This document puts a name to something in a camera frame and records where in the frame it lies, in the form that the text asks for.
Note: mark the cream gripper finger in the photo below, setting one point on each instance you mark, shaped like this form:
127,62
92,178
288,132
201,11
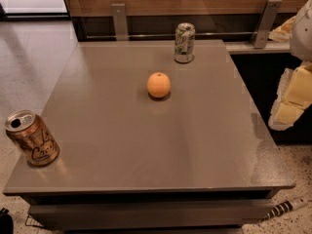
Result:
294,96
282,33

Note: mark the orange fruit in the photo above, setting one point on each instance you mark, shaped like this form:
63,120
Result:
158,85

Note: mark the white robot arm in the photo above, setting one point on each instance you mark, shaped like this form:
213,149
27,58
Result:
301,34

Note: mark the green white 7up can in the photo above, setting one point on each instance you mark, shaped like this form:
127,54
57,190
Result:
184,42

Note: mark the orange gold soda can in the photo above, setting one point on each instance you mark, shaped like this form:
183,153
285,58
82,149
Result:
29,133

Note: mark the grey side shelf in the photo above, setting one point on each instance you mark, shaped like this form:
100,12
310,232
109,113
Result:
247,48

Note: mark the grey table drawer front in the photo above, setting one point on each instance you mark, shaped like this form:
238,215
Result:
150,215

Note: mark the black object bottom left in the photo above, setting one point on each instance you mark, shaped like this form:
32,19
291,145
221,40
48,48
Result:
6,222

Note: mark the right metal wall bracket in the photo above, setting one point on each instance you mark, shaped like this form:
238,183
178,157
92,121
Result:
261,34

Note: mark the metal wall bracket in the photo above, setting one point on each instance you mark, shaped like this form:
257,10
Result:
261,34
120,21

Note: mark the left metal wall bracket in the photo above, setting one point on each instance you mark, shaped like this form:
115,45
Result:
120,21

